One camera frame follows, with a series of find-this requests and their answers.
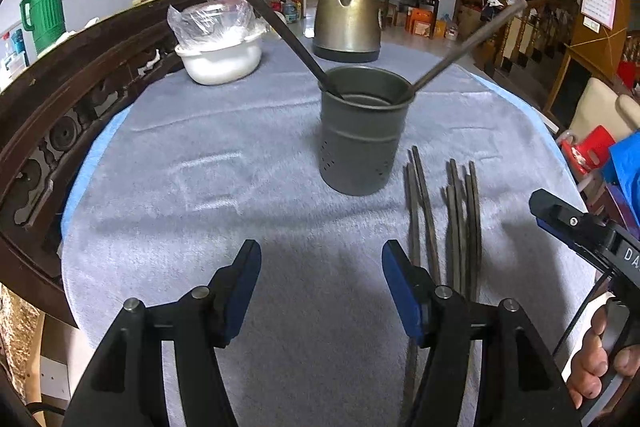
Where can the cluster of floor bottles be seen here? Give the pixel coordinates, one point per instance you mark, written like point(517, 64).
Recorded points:
point(290, 12)

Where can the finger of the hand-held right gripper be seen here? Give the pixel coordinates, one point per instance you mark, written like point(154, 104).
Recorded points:
point(575, 227)

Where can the dark wooden chopstick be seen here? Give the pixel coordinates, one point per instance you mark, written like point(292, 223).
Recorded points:
point(470, 44)
point(270, 19)

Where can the blue cloth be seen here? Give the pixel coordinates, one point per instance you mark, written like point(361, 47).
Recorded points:
point(95, 157)

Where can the brass electric kettle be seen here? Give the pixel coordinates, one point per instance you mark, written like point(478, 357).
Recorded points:
point(347, 27)

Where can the beige chair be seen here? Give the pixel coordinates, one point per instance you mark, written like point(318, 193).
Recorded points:
point(605, 102)

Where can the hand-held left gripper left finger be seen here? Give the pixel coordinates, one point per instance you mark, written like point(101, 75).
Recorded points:
point(240, 302)

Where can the orange cardboard box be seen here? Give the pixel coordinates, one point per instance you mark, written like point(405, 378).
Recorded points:
point(419, 22)

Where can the red plastic stool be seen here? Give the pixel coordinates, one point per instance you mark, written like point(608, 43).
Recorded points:
point(590, 147)

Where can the wooden stair railing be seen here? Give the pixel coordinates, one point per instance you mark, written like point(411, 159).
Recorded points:
point(530, 32)

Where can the white wall socket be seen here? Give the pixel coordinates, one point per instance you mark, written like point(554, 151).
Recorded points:
point(55, 377)

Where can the carved dark wooden bench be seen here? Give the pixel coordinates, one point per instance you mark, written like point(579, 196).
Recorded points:
point(75, 72)

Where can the clear plastic bag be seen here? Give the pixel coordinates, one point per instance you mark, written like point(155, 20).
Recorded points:
point(215, 19)

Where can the person's right hand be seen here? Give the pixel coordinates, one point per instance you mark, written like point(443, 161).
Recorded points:
point(587, 367)

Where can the blue garment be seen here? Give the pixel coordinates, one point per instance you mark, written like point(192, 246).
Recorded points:
point(625, 157)

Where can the grey metal utensil holder cup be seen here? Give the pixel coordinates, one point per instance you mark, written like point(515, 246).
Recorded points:
point(360, 142)

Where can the white bowl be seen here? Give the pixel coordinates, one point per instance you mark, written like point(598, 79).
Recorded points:
point(220, 64)

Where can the grey towel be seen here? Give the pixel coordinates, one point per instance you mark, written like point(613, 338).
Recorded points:
point(225, 187)

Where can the row of dark chopsticks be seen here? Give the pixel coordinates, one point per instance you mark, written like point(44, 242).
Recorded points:
point(457, 232)

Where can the green thermos flask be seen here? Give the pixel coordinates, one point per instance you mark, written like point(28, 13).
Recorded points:
point(47, 12)

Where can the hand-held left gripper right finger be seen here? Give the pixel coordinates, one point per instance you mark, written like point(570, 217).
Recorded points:
point(402, 302)

